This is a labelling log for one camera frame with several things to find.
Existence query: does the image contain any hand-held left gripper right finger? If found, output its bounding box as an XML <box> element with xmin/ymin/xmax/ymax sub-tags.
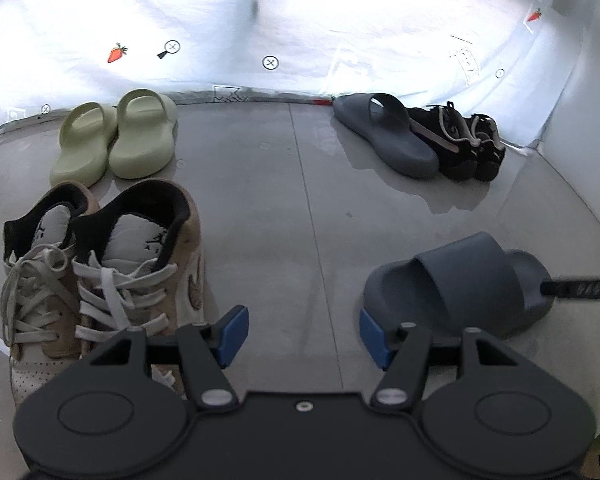
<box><xmin>361</xmin><ymin>308</ymin><xmax>523</xmax><ymax>413</ymax></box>

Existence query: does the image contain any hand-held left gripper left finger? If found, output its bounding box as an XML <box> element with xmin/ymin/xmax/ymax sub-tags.
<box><xmin>80</xmin><ymin>305</ymin><xmax>250</xmax><ymax>413</ymax></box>

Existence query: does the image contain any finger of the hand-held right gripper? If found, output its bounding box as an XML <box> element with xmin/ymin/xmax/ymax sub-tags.
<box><xmin>540</xmin><ymin>276</ymin><xmax>600</xmax><ymax>302</ymax></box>

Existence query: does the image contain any dark grey slide sandal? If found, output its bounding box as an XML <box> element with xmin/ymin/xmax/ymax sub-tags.
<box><xmin>362</xmin><ymin>232</ymin><xmax>553</xmax><ymax>341</ymax></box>
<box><xmin>332</xmin><ymin>92</ymin><xmax>440</xmax><ymax>179</ymax></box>

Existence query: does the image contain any tan high-top sneaker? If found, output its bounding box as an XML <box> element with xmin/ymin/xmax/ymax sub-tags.
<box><xmin>71</xmin><ymin>178</ymin><xmax>207</xmax><ymax>401</ymax></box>
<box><xmin>0</xmin><ymin>181</ymin><xmax>103</xmax><ymax>408</ymax></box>

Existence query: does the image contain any black sneaker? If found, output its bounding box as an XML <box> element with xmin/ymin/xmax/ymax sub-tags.
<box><xmin>407</xmin><ymin>101</ymin><xmax>480</xmax><ymax>181</ymax></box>
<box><xmin>467</xmin><ymin>114</ymin><xmax>507</xmax><ymax>182</ymax></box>

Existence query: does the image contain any pale green slide sandal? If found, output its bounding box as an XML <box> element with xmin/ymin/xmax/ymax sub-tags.
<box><xmin>50</xmin><ymin>101</ymin><xmax>118</xmax><ymax>187</ymax></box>
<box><xmin>109</xmin><ymin>88</ymin><xmax>179</xmax><ymax>180</ymax></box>

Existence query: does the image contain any white printed curtain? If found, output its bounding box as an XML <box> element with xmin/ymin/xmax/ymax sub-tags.
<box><xmin>0</xmin><ymin>0</ymin><xmax>600</xmax><ymax>148</ymax></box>

